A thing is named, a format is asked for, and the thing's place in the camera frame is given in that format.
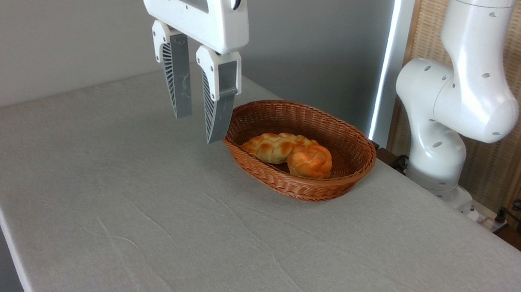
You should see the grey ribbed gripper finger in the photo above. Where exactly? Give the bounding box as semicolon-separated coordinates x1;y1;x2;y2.
182;45;247;148
138;20;206;121

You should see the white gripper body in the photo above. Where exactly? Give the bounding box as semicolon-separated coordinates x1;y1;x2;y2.
126;0;256;59

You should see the round orange bread bun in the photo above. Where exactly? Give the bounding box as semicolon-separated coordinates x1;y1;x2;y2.
285;140;335;182

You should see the long braided bread loaf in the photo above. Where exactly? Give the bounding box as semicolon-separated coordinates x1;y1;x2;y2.
239;126;320;171

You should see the brown wicker basket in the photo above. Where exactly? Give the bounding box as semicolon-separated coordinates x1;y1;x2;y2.
215;92;384;212

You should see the grey tablecloth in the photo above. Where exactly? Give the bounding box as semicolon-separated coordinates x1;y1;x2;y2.
0;26;521;292

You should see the white power strip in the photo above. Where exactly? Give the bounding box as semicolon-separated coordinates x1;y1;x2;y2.
466;200;510;235

